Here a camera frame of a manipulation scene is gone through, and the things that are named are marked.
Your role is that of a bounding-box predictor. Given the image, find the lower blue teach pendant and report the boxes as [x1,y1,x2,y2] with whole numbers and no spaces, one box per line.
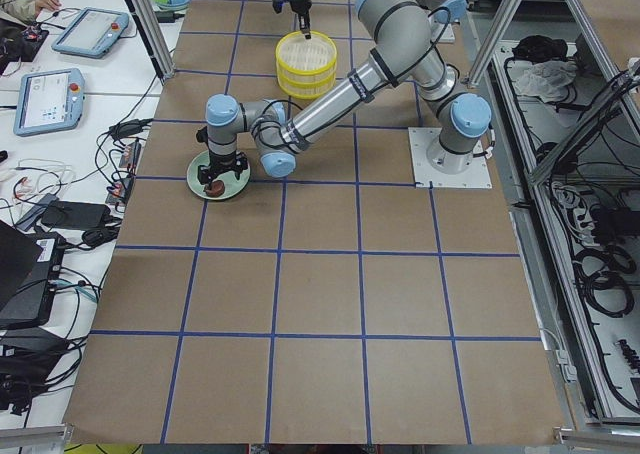
[13,68,85,137]

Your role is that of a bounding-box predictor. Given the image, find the lower yellow steamer layer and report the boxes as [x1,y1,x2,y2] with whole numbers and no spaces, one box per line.
[277,67,335,100]

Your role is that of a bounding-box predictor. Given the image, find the reddish brown bun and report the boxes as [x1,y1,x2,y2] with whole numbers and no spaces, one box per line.
[206,180,226,198]

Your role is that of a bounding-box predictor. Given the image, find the yellow steamer layer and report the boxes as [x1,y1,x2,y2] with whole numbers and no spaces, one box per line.
[275,31,338,85]
[277,67,335,100]

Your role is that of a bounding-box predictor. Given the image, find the white crumpled cloth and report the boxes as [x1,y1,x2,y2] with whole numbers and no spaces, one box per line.
[514,60,578,103]

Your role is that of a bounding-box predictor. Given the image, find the pale green plate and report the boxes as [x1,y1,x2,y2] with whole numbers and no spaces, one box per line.
[187,151,251,201]

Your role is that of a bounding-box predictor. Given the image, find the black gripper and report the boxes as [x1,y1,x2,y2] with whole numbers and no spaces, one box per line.
[271,0,312,40]
[196,150,249,194]

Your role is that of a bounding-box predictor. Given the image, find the upper blue teach pendant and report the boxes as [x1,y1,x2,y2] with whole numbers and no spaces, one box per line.
[52,8,129,59]

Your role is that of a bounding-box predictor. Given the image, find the upper yellow steamer layer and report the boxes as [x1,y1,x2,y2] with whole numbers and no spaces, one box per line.
[275,31,338,85]

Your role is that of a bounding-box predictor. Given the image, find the blue teach pendant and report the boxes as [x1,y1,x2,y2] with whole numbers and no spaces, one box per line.
[13,68,85,137]
[52,8,129,59]

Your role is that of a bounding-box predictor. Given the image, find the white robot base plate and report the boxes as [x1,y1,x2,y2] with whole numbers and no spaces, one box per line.
[408,127,493,190]

